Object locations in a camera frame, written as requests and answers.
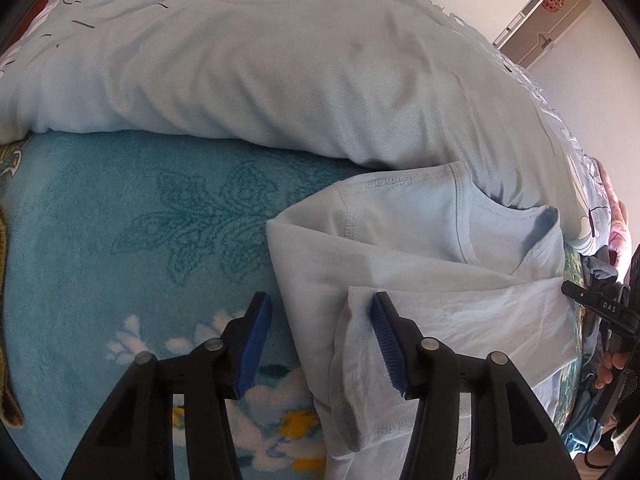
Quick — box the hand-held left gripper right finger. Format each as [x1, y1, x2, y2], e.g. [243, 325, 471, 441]
[369, 291, 576, 480]

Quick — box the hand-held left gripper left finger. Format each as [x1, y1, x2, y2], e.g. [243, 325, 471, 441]
[60, 291, 273, 480]

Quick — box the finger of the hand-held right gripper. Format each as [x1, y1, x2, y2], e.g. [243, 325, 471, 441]
[561, 280, 640, 341]

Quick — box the light blue long-sleeve shirt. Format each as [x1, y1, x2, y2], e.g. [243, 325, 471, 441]
[265, 160, 583, 480]

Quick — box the person's right hand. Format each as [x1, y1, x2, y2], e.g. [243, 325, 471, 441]
[597, 352, 634, 386]

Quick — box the dusty blue garment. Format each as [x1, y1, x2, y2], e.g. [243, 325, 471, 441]
[559, 327, 612, 457]

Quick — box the grey garment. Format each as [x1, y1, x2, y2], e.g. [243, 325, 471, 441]
[579, 254, 622, 292]

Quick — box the pink quilted blanket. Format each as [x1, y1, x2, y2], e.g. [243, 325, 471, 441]
[597, 160, 635, 267]

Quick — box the teal floral blanket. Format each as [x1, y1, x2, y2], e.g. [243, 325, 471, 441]
[0, 130, 381, 480]

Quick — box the grey-blue daisy print duvet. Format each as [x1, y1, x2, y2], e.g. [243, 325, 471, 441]
[0, 0, 617, 256]

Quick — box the grey door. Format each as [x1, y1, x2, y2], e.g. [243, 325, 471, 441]
[492, 0, 592, 68]

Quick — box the black cable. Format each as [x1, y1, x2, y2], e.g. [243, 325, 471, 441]
[584, 407, 622, 467]

